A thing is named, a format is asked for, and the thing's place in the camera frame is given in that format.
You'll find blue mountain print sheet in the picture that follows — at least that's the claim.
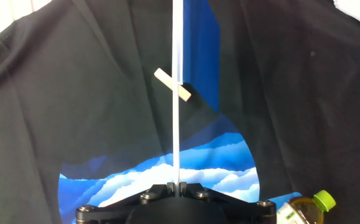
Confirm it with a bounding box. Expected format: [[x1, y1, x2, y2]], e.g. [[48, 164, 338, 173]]
[[57, 113, 303, 224]]

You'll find green tea bottle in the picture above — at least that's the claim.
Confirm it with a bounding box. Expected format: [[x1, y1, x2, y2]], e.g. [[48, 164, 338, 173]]
[[275, 189, 337, 224]]

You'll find blue flag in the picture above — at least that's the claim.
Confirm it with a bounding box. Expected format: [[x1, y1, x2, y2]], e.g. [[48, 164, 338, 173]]
[[171, 0, 221, 197]]

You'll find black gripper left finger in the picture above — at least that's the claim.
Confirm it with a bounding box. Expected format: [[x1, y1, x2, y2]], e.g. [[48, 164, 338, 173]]
[[76, 182, 175, 224]]

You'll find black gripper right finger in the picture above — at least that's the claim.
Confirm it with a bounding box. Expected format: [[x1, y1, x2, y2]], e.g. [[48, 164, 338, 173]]
[[179, 182, 277, 224]]

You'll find black cloth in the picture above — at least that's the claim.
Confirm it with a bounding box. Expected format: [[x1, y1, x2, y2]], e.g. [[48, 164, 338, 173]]
[[0, 0, 360, 224]]

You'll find small wooden block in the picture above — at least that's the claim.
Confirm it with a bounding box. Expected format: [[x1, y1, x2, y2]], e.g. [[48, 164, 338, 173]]
[[153, 67, 192, 103]]

